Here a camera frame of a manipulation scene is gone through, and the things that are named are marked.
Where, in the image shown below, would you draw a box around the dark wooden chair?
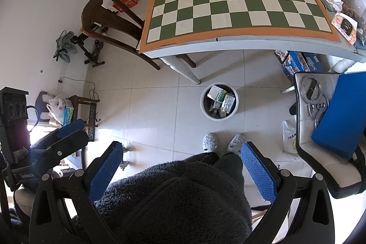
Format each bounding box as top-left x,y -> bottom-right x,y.
81,0 -> 161,71

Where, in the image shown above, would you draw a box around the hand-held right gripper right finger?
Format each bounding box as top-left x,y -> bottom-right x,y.
241,142 -> 335,244

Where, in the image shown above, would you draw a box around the white medicine box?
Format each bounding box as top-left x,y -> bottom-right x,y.
207,85 -> 221,100

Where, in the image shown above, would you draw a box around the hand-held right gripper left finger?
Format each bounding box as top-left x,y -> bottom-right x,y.
29,141 -> 124,244

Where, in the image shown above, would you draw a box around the green and white box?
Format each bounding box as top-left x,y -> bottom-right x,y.
214,90 -> 229,103

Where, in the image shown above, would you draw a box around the blue green tissue box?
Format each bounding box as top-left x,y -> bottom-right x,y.
61,107 -> 75,126

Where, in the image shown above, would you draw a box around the black cable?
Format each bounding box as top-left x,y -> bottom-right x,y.
59,77 -> 96,99

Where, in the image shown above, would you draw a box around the silver blister pack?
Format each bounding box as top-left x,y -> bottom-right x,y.
221,94 -> 236,113

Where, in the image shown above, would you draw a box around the orange snack packet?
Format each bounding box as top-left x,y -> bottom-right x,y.
332,12 -> 358,44

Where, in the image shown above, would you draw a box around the white crumpled tissue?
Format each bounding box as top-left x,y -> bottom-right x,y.
320,0 -> 344,11

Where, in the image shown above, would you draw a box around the person's dark trousers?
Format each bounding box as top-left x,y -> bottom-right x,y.
212,153 -> 243,184

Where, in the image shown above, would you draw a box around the white chair with black edge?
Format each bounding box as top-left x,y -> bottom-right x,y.
282,71 -> 366,199

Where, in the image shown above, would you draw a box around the black power strip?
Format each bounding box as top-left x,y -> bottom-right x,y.
87,105 -> 98,142

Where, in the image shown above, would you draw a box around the small metal ring plate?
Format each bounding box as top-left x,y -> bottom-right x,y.
307,101 -> 329,130

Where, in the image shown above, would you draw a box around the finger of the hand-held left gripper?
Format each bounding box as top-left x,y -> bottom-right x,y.
31,119 -> 85,149
37,130 -> 89,164

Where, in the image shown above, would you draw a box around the blue printed carton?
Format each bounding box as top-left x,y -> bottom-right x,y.
274,50 -> 325,81

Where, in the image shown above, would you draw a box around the white shopping bag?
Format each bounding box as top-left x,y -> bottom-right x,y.
47,95 -> 66,126

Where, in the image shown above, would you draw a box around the white round trash bin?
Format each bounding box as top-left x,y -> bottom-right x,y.
200,82 -> 239,121

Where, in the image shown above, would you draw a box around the white printed plastic bag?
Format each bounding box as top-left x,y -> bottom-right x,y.
283,120 -> 301,160

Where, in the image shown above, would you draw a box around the grey green cloth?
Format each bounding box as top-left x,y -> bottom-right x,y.
53,30 -> 78,63

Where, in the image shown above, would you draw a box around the blue seat cushion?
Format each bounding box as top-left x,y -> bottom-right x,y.
312,71 -> 366,160

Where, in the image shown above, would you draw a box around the small dark wooden stool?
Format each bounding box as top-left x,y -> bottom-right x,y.
66,95 -> 100,170

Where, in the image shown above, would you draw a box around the grey fuzzy slipper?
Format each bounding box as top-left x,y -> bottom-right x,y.
202,132 -> 219,151
227,134 -> 245,153

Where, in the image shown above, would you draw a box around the white table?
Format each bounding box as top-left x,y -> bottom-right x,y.
137,0 -> 366,84

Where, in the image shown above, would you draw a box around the black pedal exerciser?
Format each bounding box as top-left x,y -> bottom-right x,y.
70,32 -> 105,67

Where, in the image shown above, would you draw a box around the large metal ring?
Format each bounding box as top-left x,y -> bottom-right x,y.
300,75 -> 325,104

